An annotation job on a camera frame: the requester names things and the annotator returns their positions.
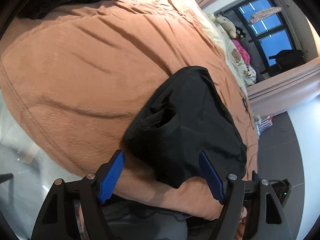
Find person right hand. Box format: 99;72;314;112
234;207;247;240

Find beige plush toy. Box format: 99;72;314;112
215;15;237;39

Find hanging black garment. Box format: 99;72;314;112
268;49;306;73

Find dark framed window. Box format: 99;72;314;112
219;0;301;78

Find black bear plush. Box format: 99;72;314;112
235;26;246;41

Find hanging floral garment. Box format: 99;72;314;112
248;7;282;25

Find brown teddy bear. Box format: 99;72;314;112
231;48;242;62

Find pink plush blanket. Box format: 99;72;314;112
232;40;250;65

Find right pink curtain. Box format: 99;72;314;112
247;57;319;116

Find black cable on bed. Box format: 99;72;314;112
239;87;251;114

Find orange bed blanket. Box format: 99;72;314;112
0;0;259;221

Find black pants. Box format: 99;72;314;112
124;66;247;189

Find cream bed sheet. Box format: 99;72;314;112
170;0;257;90

